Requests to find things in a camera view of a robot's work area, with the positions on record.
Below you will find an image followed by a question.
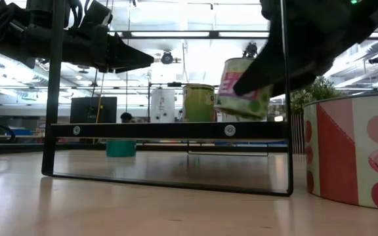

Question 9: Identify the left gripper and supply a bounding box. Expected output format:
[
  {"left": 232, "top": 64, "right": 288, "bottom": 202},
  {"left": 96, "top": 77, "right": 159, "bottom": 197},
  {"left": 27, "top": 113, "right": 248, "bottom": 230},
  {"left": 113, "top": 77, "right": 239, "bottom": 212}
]
[{"left": 20, "top": 24, "right": 155, "bottom": 74}]

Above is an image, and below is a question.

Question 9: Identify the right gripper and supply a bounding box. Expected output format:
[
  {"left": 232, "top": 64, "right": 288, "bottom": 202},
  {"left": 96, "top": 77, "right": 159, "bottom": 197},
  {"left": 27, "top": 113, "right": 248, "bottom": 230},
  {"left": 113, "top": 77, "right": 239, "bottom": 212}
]
[{"left": 233, "top": 0, "right": 373, "bottom": 98}]

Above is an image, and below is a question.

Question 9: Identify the green dotted peas can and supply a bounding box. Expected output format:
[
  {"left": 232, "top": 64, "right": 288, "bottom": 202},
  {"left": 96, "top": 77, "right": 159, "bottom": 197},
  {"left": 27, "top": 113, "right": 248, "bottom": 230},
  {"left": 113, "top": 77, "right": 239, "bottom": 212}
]
[{"left": 214, "top": 57, "right": 274, "bottom": 121}]

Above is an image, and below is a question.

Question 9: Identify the green oranges tin can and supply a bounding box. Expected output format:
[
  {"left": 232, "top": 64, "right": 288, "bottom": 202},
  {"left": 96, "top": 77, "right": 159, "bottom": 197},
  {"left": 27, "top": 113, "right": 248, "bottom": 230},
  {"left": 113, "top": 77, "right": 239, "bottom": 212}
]
[{"left": 182, "top": 83, "right": 216, "bottom": 123}]

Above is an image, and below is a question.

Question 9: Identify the teal tin can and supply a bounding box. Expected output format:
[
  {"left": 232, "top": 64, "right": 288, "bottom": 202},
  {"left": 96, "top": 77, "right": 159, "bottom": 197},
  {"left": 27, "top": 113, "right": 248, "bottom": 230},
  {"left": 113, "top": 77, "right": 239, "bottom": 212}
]
[{"left": 106, "top": 140, "right": 138, "bottom": 158}]

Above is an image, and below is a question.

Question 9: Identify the diced tomatoes can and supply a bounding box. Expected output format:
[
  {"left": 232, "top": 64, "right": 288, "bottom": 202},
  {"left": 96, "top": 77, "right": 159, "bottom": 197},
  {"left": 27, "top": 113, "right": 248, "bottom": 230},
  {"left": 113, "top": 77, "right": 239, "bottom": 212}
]
[{"left": 303, "top": 92, "right": 378, "bottom": 211}]

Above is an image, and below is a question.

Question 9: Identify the black metal shelf, wooden board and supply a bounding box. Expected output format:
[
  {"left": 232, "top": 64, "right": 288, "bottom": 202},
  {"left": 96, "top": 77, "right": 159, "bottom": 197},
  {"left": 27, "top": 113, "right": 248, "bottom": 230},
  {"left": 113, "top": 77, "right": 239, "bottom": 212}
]
[{"left": 41, "top": 0, "right": 294, "bottom": 197}]

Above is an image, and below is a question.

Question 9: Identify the green potted plant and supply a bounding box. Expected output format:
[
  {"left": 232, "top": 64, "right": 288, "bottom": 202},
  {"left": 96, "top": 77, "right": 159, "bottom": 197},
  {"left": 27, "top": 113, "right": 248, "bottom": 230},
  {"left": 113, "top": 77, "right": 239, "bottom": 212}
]
[{"left": 289, "top": 75, "right": 345, "bottom": 155}]

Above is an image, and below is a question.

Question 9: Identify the round black ceiling fixture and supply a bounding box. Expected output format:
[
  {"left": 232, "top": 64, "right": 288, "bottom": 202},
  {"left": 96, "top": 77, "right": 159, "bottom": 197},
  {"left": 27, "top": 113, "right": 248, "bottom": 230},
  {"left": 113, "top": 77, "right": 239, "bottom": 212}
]
[{"left": 160, "top": 50, "right": 175, "bottom": 66}]

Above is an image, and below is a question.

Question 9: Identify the white cylindrical tank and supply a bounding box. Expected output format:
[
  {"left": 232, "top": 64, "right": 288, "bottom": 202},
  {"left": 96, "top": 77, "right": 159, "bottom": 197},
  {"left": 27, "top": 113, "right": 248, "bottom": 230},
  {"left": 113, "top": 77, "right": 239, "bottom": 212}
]
[{"left": 150, "top": 88, "right": 177, "bottom": 124}]

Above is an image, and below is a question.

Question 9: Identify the black monitor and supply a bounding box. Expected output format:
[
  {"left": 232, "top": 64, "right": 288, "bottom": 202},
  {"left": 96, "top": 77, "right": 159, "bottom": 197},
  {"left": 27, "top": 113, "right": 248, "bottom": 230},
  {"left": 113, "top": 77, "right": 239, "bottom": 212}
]
[{"left": 70, "top": 96, "right": 118, "bottom": 125}]

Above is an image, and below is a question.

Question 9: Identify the black ceiling camera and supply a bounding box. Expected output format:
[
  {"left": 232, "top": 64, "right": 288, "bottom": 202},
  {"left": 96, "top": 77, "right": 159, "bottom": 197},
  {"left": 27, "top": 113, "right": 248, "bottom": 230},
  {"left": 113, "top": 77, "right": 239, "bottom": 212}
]
[{"left": 242, "top": 41, "right": 259, "bottom": 60}]

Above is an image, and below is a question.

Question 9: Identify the yellow hanging cord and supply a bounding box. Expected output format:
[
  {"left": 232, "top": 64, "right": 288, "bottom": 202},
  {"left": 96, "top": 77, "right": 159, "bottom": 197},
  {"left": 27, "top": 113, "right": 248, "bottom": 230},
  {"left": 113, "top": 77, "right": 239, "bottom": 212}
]
[{"left": 95, "top": 71, "right": 106, "bottom": 124}]

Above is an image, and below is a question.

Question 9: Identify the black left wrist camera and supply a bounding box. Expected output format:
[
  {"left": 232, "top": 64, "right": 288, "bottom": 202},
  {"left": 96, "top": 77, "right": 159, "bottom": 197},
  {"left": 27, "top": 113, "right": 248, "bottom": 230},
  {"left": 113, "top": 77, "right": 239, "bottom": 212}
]
[{"left": 79, "top": 0, "right": 114, "bottom": 29}]

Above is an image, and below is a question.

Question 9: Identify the black overhead frame bar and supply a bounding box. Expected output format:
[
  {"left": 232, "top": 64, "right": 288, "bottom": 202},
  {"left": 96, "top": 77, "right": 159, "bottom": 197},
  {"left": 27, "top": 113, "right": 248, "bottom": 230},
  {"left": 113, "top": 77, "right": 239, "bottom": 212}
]
[{"left": 110, "top": 30, "right": 378, "bottom": 41}]

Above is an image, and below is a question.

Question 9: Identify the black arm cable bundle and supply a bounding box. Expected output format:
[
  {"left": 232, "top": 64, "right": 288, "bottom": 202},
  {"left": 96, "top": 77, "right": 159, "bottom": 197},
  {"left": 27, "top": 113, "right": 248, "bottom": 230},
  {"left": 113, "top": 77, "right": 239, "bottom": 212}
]
[{"left": 66, "top": 0, "right": 85, "bottom": 30}]

